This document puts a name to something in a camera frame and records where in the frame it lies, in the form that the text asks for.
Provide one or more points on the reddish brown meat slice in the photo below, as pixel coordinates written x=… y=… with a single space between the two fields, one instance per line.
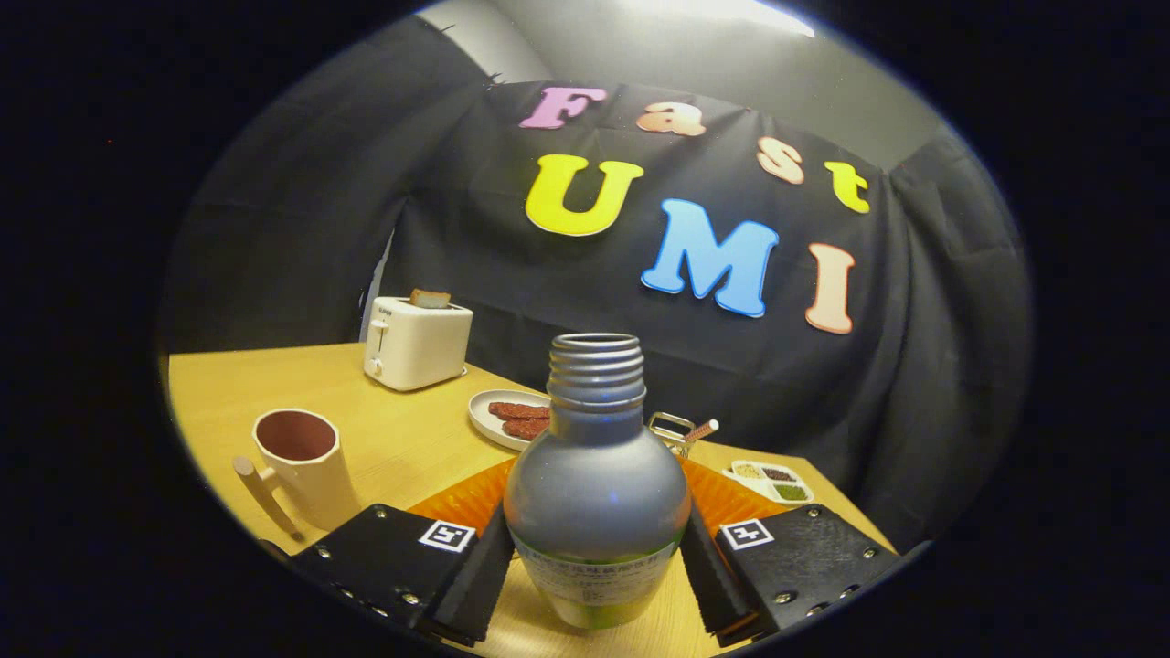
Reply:
x=516 y=410
x=528 y=429

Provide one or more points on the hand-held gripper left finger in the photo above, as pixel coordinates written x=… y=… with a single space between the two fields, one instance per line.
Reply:
x=475 y=585

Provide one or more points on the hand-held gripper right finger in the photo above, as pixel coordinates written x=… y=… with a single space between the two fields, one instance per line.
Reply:
x=708 y=585

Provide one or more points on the black backdrop cloth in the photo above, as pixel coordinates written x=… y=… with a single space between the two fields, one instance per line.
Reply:
x=548 y=302

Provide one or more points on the white toaster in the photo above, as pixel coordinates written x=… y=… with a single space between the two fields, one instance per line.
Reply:
x=416 y=347

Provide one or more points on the white divided grain dish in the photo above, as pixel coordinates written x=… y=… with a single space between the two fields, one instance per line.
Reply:
x=768 y=482

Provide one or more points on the small brown stick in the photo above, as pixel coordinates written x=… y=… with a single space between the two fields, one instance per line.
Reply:
x=702 y=430

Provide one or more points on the wooden table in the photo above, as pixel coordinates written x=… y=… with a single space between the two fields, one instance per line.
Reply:
x=411 y=439

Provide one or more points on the white oval plate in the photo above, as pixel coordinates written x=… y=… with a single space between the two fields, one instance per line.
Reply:
x=484 y=420

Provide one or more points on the silver juice bottle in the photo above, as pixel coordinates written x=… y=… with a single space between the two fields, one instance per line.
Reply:
x=594 y=493

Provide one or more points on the bright ceiling light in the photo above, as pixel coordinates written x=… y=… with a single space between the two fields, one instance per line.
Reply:
x=731 y=14

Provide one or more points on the toasted bread slice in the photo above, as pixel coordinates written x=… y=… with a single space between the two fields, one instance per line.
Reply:
x=430 y=299

